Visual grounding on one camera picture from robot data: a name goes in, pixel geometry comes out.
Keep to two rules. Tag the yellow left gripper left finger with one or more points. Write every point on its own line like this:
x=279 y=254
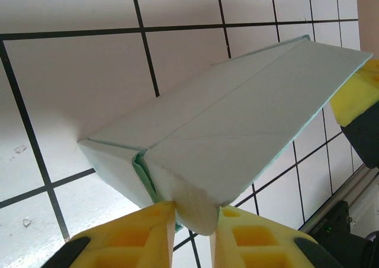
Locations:
x=124 y=244

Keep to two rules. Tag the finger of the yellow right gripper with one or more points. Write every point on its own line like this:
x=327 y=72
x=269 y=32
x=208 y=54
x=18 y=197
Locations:
x=358 y=93

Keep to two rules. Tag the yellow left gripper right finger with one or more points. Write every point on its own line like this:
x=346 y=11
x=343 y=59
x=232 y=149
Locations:
x=260 y=247

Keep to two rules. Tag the light teal paper box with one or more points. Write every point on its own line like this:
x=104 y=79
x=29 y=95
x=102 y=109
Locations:
x=237 y=116

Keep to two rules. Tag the long aluminium mounting rail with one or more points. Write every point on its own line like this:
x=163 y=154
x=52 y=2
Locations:
x=349 y=191

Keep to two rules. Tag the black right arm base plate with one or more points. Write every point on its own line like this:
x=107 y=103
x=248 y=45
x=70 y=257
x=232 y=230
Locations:
x=340 y=244

